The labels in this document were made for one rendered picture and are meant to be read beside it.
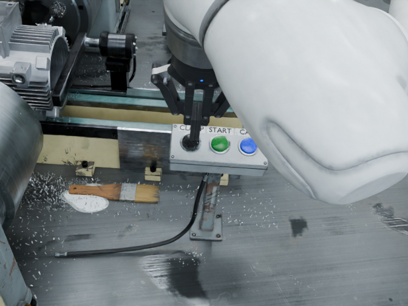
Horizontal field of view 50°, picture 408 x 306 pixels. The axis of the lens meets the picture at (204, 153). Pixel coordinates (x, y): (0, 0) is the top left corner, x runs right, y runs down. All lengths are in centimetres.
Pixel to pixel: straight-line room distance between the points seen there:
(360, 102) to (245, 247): 69
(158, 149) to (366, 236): 50
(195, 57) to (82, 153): 64
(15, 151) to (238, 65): 49
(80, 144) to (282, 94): 78
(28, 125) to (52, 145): 28
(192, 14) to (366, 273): 75
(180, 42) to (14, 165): 37
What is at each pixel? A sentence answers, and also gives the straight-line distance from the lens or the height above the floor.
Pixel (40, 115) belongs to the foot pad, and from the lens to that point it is 102.
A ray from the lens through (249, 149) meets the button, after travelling 74.
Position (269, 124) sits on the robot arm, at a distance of 30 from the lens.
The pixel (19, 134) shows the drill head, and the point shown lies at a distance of 75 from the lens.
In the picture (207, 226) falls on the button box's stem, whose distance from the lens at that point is 94.
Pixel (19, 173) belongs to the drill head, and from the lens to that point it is 74.
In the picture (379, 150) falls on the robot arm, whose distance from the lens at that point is 29.
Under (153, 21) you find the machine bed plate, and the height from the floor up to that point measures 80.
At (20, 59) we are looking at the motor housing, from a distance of 95.
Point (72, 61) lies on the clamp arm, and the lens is 101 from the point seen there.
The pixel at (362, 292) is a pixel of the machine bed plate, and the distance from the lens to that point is 96.
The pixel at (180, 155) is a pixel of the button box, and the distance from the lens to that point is 73.
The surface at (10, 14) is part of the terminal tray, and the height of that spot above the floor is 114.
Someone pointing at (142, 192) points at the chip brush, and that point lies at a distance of 100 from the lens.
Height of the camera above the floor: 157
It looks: 44 degrees down
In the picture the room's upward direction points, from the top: 7 degrees clockwise
